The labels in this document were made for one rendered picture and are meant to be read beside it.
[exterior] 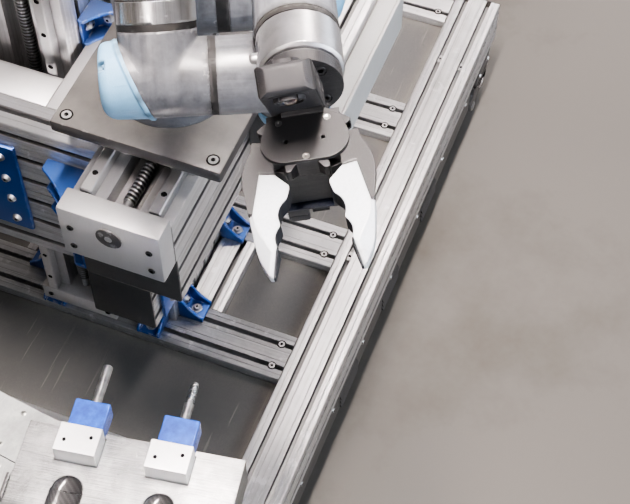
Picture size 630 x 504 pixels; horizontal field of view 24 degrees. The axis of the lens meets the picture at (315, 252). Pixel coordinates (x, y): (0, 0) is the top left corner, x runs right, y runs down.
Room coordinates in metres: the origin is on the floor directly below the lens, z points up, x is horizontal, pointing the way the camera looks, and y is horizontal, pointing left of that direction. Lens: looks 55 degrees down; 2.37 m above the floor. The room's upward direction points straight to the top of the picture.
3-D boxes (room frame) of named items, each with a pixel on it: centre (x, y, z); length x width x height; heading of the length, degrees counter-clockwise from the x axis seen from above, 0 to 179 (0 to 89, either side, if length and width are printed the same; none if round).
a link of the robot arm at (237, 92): (0.93, 0.04, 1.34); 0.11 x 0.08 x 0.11; 95
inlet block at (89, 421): (0.83, 0.26, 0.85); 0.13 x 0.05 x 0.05; 168
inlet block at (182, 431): (0.80, 0.16, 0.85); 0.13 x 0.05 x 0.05; 168
